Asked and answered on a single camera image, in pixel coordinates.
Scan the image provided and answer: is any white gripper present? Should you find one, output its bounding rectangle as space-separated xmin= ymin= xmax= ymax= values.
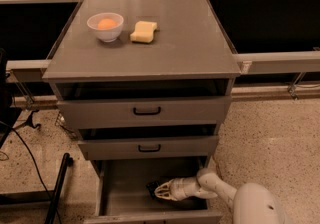
xmin=155 ymin=177 xmax=197 ymax=201

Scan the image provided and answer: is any dark blue rxbar wrapper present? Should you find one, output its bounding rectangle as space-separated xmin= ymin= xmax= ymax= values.
xmin=146 ymin=181 xmax=160 ymax=199

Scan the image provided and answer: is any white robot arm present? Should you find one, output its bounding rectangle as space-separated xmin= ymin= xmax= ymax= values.
xmin=154 ymin=168 xmax=294 ymax=224

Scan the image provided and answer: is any grey bottom drawer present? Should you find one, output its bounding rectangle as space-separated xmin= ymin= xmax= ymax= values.
xmin=84 ymin=157 xmax=222 ymax=224

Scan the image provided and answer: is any grey drawer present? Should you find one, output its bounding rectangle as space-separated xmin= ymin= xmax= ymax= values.
xmin=58 ymin=79 xmax=231 ymax=129
xmin=84 ymin=157 xmax=222 ymax=224
xmin=79 ymin=125 xmax=218 ymax=160

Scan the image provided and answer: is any grey middle drawer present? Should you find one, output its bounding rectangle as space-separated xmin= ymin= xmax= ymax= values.
xmin=79 ymin=125 xmax=218 ymax=160

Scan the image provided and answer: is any grey top drawer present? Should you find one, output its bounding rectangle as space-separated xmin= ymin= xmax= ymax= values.
xmin=58 ymin=79 xmax=231 ymax=129

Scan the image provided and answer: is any grey drawer cabinet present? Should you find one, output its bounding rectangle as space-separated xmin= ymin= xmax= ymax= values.
xmin=42 ymin=0 xmax=242 ymax=224

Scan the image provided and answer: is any black pole stand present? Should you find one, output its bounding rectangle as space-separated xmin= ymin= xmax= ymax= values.
xmin=45 ymin=153 xmax=73 ymax=224

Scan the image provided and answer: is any yellow sponge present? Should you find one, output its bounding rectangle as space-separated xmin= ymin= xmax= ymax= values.
xmin=130 ymin=21 xmax=158 ymax=43

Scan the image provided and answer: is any white bowl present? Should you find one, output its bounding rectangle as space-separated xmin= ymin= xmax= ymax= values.
xmin=87 ymin=13 xmax=124 ymax=42

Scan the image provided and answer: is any orange fruit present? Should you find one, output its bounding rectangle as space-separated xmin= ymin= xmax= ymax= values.
xmin=98 ymin=18 xmax=117 ymax=30

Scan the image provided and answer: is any metal window railing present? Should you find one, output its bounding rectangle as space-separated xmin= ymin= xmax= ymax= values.
xmin=0 ymin=0 xmax=320 ymax=102

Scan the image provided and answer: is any black middle drawer handle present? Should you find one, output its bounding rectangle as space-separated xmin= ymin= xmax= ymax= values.
xmin=138 ymin=144 xmax=161 ymax=153

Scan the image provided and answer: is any black drawer handle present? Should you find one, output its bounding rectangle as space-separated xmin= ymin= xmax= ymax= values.
xmin=138 ymin=144 xmax=161 ymax=153
xmin=132 ymin=107 xmax=161 ymax=116

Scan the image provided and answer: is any black top drawer handle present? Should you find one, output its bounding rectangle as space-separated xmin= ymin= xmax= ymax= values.
xmin=132 ymin=107 xmax=161 ymax=116

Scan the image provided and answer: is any black cable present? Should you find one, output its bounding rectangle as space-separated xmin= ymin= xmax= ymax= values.
xmin=0 ymin=120 xmax=63 ymax=224

